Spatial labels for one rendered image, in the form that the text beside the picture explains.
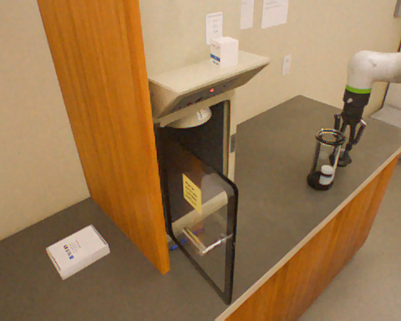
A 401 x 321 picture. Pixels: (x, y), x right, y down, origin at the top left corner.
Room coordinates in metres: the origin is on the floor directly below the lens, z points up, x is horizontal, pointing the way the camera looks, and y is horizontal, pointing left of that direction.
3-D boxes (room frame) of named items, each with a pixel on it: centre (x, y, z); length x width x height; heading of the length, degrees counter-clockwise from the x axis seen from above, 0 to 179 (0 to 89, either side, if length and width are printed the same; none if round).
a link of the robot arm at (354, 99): (1.11, -0.59, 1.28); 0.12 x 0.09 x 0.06; 131
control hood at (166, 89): (0.78, -0.03, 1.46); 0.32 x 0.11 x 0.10; 131
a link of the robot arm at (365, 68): (1.11, -0.60, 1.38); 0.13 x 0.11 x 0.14; 81
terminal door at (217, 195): (0.58, 0.02, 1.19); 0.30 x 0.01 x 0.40; 34
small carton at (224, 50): (0.80, -0.06, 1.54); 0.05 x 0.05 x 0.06; 27
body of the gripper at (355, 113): (1.11, -0.59, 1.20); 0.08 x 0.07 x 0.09; 41
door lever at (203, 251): (0.51, 0.01, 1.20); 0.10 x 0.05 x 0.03; 34
